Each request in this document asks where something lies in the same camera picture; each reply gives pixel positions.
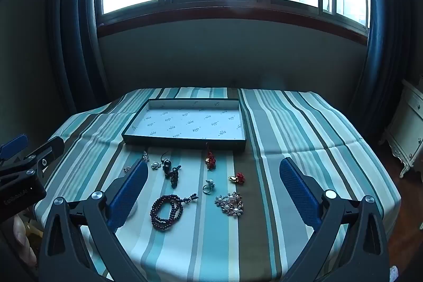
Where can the green tray box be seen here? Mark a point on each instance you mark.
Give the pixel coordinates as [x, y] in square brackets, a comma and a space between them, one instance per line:
[188, 123]

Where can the black gourd pendant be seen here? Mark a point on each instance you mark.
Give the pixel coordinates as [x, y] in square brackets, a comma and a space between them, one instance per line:
[167, 164]

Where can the gold rhinestone brooch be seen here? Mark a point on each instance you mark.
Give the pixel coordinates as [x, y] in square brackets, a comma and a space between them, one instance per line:
[127, 168]

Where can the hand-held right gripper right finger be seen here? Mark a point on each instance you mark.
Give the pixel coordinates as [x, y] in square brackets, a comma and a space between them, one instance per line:
[300, 192]

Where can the long rhinestone brooch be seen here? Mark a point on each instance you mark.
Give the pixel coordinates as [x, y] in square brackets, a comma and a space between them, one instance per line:
[144, 156]

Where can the white cabinet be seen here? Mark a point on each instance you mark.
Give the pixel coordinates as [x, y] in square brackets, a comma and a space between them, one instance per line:
[408, 123]

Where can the red and gold charm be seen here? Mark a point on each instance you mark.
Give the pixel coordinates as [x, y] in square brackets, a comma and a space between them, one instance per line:
[239, 178]

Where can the dark blue curtain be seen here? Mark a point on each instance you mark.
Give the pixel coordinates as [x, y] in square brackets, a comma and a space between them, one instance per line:
[386, 54]
[76, 37]

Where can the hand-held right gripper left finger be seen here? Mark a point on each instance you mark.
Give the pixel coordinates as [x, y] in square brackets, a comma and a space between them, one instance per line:
[129, 192]

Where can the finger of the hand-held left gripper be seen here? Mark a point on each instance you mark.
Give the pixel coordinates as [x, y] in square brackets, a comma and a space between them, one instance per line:
[49, 150]
[13, 145]

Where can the red knot pendant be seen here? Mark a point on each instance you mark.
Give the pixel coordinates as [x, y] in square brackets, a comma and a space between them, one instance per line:
[210, 158]

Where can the person's left hand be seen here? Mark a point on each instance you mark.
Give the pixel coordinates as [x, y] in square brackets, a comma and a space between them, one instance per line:
[23, 239]

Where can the small crystal earring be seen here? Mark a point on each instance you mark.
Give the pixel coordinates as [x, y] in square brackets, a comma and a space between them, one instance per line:
[156, 165]

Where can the striped tablecloth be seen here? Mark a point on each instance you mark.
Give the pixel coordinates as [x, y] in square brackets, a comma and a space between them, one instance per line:
[214, 235]

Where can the pearl rhinestone brooch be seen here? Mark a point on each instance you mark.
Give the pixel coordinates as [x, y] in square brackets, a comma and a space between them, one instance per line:
[229, 202]

